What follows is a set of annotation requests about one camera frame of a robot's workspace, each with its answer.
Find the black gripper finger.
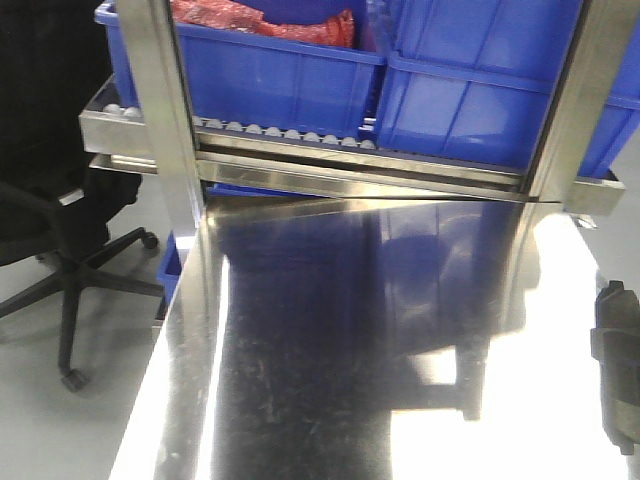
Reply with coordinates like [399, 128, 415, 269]
[590, 327, 639, 363]
[607, 399, 639, 443]

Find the dark brake pad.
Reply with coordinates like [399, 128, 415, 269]
[590, 280, 639, 456]

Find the large blue plastic bin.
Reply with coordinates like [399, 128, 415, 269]
[374, 0, 640, 179]

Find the blue bin with red bag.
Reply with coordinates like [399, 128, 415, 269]
[95, 0, 387, 151]

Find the red plastic bag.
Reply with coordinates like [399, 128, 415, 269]
[172, 0, 356, 49]

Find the black office chair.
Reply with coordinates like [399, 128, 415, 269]
[1, 1, 164, 392]

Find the stainless steel rack frame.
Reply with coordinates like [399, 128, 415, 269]
[79, 1, 639, 248]

